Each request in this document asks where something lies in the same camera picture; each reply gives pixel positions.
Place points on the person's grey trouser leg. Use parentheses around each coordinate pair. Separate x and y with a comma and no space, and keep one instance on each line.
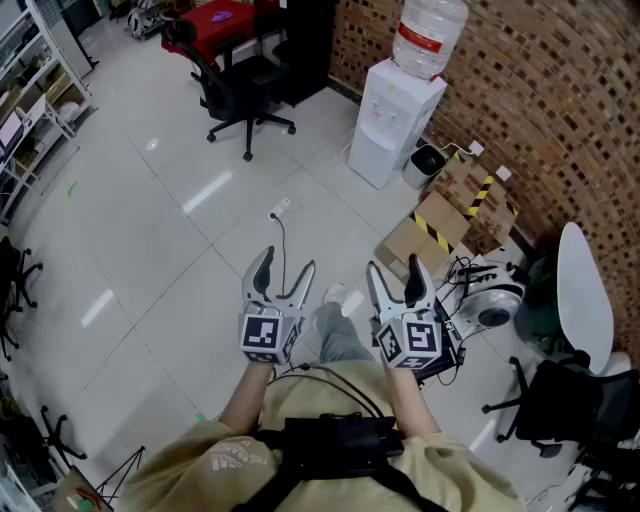
(340,335)

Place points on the white wall socket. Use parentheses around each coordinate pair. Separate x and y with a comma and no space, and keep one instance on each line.
(476,148)
(503,173)

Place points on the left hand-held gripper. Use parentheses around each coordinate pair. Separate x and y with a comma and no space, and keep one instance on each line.
(260,334)

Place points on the white trash bin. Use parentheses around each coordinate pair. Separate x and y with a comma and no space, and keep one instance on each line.
(424,167)

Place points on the black office chair with headrest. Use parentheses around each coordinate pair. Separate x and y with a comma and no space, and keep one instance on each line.
(235,95)

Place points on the black mesh office chair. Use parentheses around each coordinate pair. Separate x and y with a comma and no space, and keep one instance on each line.
(575,405)

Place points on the white water dispenser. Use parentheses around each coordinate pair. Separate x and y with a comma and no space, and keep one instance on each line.
(382,125)

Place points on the white power strip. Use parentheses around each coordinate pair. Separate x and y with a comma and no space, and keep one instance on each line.
(281,207)

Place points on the black tripod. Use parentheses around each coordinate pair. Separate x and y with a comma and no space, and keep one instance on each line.
(125,470)

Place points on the flattened cardboard with striped tape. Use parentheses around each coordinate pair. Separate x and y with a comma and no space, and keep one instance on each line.
(480,220)
(425,240)

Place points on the brown cardboard box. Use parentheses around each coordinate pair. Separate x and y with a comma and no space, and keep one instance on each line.
(80,492)

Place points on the table with red cloth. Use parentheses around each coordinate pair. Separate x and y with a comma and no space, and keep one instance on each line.
(220,30)

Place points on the person's white shoe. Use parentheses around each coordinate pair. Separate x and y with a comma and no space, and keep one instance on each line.
(352,302)
(333,292)

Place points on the white metal shelf rack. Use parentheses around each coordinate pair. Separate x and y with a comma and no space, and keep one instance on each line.
(35,90)

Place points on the person's left forearm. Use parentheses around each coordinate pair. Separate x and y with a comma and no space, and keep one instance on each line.
(247,395)

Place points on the black swivel chair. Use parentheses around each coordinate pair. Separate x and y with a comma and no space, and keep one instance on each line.
(12,280)

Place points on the person's beige shirt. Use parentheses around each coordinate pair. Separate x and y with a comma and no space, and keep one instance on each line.
(200,475)

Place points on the dark green bag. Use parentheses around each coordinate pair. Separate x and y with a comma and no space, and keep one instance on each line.
(542,310)

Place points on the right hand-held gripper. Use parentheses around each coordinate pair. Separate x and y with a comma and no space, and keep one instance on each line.
(417,337)

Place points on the purple object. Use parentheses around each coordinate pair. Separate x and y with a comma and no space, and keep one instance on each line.
(222,17)

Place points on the black chair base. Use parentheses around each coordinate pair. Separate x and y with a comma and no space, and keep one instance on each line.
(60,435)

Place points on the clear water bottle red label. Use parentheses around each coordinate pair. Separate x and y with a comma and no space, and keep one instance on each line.
(430,35)

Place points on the white round table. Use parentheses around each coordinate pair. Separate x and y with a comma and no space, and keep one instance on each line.
(585,300)

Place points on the silver round device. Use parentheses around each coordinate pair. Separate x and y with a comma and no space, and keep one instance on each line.
(492,302)

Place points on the black cabinet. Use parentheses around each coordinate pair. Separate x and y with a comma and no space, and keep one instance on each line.
(305,45)

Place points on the person's right forearm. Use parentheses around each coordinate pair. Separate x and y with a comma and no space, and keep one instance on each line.
(410,400)

